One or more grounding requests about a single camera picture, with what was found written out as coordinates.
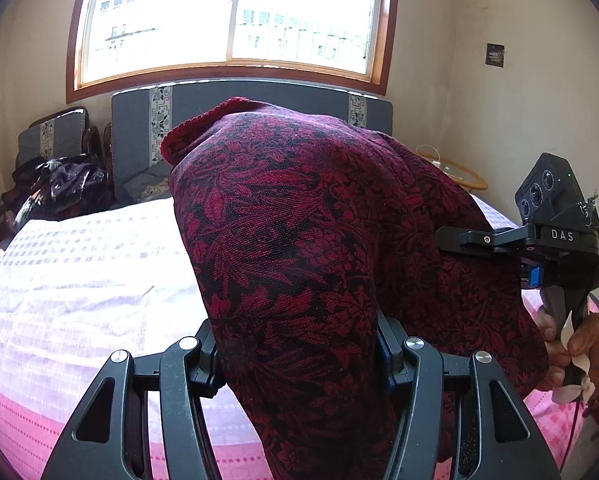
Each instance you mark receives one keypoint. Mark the pile of dark clothes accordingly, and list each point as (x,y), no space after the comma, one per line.
(59,182)

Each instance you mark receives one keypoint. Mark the person's right hand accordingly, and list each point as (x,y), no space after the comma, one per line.
(597,335)

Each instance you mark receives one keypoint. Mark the patterned grey cushion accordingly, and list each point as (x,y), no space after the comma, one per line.
(147,187)

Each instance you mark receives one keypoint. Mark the white ribbon strip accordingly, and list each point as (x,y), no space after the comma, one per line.
(564,394)

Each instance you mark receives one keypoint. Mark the grey cushioned sofa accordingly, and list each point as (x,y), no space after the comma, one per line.
(134,130)

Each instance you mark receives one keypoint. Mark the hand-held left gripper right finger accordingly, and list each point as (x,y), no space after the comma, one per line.
(392,355)

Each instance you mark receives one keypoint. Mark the wooden armchair with dark clothes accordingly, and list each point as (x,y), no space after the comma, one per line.
(54,127)

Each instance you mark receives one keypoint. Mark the wooden framed barred window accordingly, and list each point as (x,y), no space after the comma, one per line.
(229,15)

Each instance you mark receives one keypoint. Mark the round wooden side table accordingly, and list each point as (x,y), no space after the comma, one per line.
(462,176)

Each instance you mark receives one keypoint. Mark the dark wall plate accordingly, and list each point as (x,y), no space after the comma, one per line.
(495,54)

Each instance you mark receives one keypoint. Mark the pink checked bed sheet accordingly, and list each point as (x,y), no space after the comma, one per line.
(89,280)

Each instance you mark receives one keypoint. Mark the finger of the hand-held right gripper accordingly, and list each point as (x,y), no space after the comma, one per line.
(472,240)

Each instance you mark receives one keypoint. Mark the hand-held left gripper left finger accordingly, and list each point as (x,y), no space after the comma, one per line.
(207,360)

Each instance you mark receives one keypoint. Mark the maroon floral knit garment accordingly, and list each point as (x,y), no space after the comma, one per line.
(299,240)

